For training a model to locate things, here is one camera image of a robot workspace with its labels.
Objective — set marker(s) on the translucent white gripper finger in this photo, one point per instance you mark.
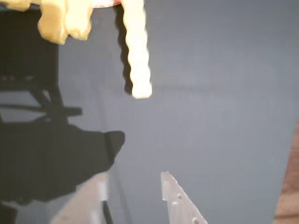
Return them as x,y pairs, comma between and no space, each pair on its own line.
81,205
177,205

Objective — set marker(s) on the long crinkle-cut yellow fry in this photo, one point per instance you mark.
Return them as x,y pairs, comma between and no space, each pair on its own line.
137,51

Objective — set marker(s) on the pale crinkle-cut yellow fry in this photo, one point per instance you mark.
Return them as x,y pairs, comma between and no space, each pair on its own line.
78,21

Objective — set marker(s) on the red and white fry container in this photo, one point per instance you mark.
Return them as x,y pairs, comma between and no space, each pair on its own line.
105,3

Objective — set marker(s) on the yellow fry piece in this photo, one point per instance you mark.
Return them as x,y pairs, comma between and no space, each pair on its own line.
16,4

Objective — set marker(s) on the grey work mat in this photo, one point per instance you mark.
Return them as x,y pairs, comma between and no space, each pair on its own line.
210,105

